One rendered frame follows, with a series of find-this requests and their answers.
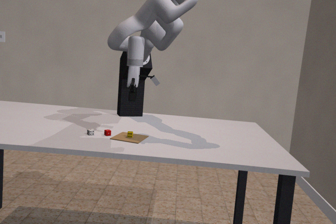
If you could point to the yellow die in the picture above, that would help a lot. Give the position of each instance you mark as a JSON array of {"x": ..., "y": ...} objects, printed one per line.
[{"x": 130, "y": 134}]

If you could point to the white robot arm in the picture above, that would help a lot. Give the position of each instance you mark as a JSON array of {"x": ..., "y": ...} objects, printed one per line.
[{"x": 159, "y": 23}]

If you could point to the white die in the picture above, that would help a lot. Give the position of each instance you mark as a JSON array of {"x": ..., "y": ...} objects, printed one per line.
[{"x": 90, "y": 132}]

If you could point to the brown mat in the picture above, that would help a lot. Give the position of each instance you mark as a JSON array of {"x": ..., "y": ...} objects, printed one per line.
[{"x": 137, "y": 138}]

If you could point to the red die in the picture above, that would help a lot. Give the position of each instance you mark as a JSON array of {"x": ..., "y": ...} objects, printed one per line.
[{"x": 107, "y": 133}]

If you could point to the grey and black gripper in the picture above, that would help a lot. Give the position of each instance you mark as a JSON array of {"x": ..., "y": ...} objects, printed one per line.
[{"x": 133, "y": 80}]

